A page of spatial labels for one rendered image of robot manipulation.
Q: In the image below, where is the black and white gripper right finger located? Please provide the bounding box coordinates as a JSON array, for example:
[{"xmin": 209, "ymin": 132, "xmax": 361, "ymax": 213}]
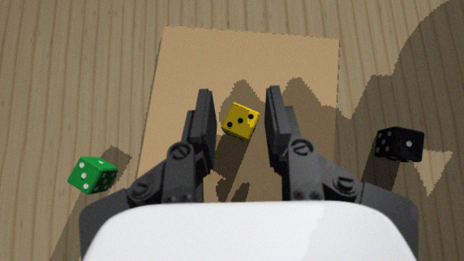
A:
[{"xmin": 264, "ymin": 85, "xmax": 419, "ymax": 261}]

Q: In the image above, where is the yellow die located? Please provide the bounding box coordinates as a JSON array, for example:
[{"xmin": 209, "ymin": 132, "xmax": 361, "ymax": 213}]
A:
[{"xmin": 221, "ymin": 102, "xmax": 260, "ymax": 143}]

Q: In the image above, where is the green die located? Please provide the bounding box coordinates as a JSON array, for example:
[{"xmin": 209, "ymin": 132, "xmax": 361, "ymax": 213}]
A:
[{"xmin": 67, "ymin": 156, "xmax": 118, "ymax": 195}]

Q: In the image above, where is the tan flat mat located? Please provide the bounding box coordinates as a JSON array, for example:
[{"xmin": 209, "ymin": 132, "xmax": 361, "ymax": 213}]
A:
[{"xmin": 137, "ymin": 25, "xmax": 339, "ymax": 203}]

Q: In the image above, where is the black die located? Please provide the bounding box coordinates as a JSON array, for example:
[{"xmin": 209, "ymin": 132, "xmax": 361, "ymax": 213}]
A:
[{"xmin": 374, "ymin": 126, "xmax": 424, "ymax": 162}]

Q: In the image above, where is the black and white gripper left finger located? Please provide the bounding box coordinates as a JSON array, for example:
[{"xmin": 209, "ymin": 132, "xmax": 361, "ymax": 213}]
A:
[{"xmin": 79, "ymin": 88, "xmax": 217, "ymax": 261}]

